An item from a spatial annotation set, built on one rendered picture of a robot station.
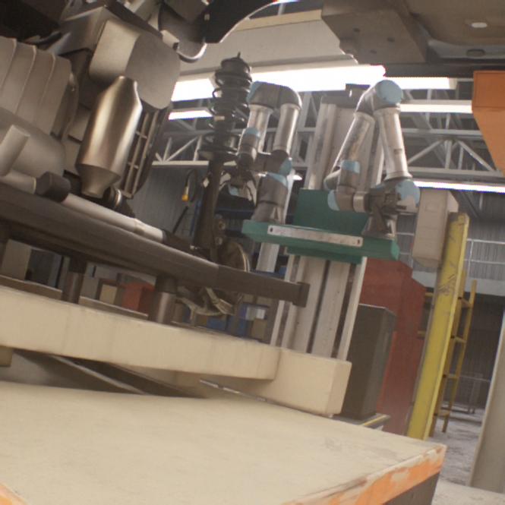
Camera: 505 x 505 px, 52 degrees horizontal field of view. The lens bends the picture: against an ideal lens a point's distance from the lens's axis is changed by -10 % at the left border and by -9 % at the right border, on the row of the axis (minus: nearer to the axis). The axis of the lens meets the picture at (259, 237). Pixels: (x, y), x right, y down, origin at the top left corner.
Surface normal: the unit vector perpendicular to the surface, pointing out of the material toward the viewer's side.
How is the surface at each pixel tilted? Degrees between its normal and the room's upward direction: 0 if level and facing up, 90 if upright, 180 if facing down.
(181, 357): 90
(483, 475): 90
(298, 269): 90
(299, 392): 90
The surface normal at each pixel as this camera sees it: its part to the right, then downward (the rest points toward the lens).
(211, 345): 0.82, 0.09
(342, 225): -0.39, -0.23
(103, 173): 0.26, 0.62
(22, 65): 0.67, 0.03
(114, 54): -0.19, -0.20
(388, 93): 0.24, -0.23
